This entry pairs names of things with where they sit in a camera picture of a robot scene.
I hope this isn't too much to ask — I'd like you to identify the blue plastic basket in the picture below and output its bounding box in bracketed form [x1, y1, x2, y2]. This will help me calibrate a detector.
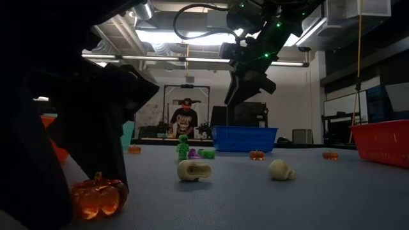
[210, 125, 279, 153]

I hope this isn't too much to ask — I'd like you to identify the black right camera cable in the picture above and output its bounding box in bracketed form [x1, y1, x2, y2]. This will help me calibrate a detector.
[173, 3, 247, 44]

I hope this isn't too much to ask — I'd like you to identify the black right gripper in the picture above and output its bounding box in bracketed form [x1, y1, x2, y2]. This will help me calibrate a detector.
[225, 22, 303, 107]

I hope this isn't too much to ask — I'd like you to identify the black gantry frame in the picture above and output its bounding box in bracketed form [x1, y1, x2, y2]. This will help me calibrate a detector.
[162, 84, 211, 140]

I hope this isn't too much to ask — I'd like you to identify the blue wall panel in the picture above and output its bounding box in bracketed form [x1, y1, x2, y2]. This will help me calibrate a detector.
[366, 85, 385, 124]

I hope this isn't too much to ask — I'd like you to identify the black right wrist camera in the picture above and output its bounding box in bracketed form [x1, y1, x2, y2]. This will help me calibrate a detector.
[219, 42, 246, 62]

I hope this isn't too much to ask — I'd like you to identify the silver round air duct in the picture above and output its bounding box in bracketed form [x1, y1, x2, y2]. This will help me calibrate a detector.
[91, 38, 116, 54]

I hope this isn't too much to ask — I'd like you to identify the green plastic skeleton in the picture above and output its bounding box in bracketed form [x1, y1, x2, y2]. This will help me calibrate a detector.
[197, 149, 216, 160]
[176, 134, 190, 161]

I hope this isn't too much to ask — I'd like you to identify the grey box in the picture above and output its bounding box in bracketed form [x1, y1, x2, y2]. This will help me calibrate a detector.
[291, 128, 314, 145]

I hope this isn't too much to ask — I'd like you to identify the white patterned poster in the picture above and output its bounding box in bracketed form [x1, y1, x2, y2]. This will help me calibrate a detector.
[134, 103, 161, 128]

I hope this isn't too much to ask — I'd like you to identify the purple plastic witch hat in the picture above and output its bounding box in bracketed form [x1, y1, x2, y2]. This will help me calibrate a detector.
[187, 148, 203, 160]

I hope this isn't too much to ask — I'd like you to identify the long linear ceiling light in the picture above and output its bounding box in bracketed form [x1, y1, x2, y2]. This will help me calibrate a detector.
[81, 52, 310, 68]

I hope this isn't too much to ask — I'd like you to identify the person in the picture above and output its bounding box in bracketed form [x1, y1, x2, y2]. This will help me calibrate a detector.
[168, 97, 199, 140]

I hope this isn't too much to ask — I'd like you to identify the white wall panel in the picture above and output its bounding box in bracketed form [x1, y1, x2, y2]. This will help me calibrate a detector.
[385, 82, 409, 113]

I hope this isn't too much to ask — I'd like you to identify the red plastic basket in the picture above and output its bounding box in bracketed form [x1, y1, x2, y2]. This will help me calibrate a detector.
[349, 119, 409, 169]

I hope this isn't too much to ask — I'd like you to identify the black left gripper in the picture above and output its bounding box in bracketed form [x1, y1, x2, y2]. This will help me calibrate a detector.
[54, 63, 160, 192]

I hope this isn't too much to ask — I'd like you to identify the orange round plastic bowl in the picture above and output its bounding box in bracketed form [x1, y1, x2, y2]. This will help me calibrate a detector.
[40, 114, 70, 164]

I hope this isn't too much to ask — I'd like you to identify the teal plastic basket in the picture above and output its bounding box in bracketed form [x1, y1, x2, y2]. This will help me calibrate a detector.
[120, 119, 135, 151]

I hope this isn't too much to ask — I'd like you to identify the yellow hanging cord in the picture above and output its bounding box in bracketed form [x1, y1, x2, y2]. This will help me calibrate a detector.
[348, 14, 364, 144]

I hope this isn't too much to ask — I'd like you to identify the black equipment rack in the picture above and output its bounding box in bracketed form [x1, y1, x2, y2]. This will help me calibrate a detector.
[210, 101, 270, 128]

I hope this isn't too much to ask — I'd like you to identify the whiteboard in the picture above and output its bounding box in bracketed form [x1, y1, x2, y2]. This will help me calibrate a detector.
[323, 90, 369, 118]

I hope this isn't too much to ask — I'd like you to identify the cream plastic skull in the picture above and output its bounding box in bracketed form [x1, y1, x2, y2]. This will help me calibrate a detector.
[177, 160, 213, 183]
[267, 159, 297, 181]

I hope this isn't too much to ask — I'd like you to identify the black metal table frame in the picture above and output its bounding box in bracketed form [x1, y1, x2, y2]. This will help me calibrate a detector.
[130, 137, 358, 151]

